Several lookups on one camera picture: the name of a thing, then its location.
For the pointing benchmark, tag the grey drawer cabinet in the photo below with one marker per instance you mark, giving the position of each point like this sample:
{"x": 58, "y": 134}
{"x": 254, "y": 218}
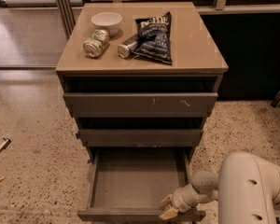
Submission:
{"x": 197, "y": 64}

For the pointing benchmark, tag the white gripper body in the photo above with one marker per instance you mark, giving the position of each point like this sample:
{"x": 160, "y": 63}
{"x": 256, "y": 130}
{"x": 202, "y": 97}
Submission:
{"x": 179, "y": 202}

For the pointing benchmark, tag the white bowl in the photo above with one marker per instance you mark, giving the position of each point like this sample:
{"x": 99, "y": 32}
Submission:
{"x": 109, "y": 21}

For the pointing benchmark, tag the grey top drawer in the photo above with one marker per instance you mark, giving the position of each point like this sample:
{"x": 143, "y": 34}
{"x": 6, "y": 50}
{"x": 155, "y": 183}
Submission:
{"x": 140, "y": 105}

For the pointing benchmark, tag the dark object at right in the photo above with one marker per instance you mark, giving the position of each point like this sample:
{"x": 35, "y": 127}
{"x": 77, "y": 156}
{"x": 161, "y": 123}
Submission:
{"x": 276, "y": 100}

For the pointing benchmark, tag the green white soda can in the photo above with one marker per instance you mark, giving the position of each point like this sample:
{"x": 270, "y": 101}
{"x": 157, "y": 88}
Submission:
{"x": 97, "y": 43}

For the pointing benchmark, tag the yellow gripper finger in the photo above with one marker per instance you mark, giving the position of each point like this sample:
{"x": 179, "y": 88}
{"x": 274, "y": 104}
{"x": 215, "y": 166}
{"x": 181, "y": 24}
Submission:
{"x": 168, "y": 213}
{"x": 166, "y": 201}

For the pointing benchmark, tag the grey drawer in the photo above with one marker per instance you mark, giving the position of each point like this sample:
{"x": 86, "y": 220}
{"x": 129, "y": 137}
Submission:
{"x": 140, "y": 137}
{"x": 128, "y": 183}
{"x": 140, "y": 105}

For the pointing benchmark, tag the grey bottom drawer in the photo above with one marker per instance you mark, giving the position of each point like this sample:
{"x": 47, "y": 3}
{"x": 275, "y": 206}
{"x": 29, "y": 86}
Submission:
{"x": 128, "y": 183}

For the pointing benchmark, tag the dark blue chips bag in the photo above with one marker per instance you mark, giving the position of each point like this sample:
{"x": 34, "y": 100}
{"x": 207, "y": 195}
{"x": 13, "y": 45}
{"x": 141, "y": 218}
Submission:
{"x": 154, "y": 37}

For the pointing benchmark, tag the grey middle drawer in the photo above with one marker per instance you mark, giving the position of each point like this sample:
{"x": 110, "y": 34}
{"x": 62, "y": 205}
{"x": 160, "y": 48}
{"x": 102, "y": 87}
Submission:
{"x": 140, "y": 137}

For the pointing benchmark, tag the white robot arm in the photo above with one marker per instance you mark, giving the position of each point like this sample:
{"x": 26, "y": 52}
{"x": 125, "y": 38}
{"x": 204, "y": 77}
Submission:
{"x": 247, "y": 189}

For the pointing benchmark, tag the dark silver soda can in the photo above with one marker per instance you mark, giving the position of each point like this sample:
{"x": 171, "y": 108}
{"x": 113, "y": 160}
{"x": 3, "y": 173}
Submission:
{"x": 127, "y": 47}

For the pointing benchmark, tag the metal bar at left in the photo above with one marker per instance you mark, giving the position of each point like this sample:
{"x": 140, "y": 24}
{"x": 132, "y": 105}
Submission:
{"x": 4, "y": 144}

